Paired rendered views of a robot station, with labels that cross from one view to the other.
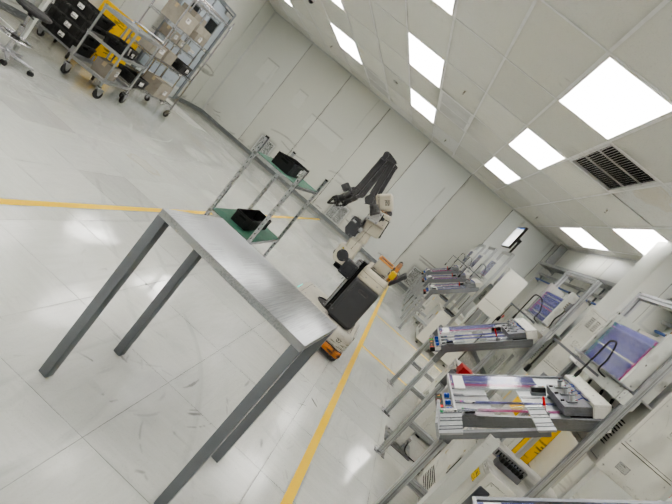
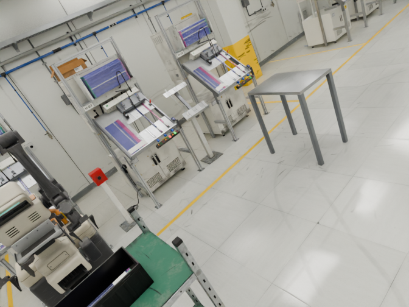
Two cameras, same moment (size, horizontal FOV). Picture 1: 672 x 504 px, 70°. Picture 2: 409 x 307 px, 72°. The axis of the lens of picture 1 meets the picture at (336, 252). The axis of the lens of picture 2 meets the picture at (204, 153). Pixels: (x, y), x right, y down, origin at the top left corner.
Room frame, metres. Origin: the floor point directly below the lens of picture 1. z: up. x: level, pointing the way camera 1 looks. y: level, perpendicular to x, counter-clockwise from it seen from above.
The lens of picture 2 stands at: (4.13, 1.81, 1.71)
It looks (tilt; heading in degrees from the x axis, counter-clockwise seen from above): 25 degrees down; 236
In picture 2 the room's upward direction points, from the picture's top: 27 degrees counter-clockwise
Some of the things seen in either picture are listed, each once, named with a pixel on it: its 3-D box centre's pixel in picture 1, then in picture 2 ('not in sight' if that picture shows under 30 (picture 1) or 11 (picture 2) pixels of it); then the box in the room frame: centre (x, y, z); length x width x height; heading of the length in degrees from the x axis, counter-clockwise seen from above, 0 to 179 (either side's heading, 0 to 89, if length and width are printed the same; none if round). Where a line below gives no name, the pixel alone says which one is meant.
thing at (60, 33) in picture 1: (74, 27); not in sight; (6.43, 4.64, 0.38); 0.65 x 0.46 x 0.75; 88
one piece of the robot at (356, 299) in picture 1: (360, 288); (70, 264); (4.18, -0.37, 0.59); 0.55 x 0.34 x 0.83; 176
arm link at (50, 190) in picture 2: (371, 174); (34, 171); (4.01, 0.19, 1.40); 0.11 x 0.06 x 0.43; 176
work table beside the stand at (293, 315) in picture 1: (195, 347); (296, 116); (1.79, 0.18, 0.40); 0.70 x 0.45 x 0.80; 79
